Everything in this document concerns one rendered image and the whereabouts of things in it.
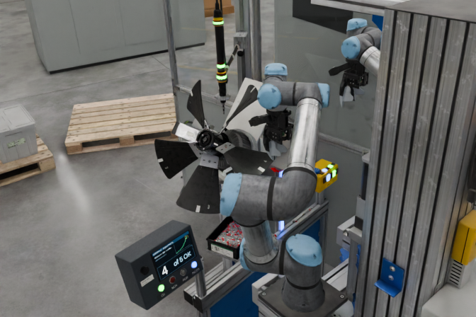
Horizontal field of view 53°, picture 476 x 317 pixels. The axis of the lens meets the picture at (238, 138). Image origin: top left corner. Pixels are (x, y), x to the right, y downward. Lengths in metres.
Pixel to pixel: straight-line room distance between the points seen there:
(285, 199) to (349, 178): 1.67
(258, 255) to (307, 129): 0.45
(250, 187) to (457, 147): 0.52
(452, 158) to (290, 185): 0.40
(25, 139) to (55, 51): 2.91
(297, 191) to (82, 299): 2.37
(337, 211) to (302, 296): 1.42
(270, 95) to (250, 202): 0.39
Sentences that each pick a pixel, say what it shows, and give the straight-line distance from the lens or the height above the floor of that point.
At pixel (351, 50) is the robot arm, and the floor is 1.78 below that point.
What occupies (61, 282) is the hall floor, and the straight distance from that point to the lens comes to 3.56.
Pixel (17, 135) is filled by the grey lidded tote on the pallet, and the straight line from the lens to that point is 4.81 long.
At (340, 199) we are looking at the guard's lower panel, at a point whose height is 0.60.
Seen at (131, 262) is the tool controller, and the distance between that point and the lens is 1.61.
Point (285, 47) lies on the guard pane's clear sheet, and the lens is 2.82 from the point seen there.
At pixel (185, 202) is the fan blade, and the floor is 0.97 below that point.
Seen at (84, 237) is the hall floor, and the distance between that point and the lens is 3.88.
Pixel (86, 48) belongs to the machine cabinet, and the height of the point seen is 0.30.
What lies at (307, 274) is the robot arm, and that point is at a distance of 1.61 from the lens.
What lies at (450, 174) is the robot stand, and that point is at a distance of 1.30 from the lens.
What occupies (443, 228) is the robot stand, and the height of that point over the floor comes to 1.48.
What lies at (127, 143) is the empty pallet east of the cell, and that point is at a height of 0.05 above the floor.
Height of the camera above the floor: 2.30
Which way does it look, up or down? 28 degrees down
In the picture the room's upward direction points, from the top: 3 degrees counter-clockwise
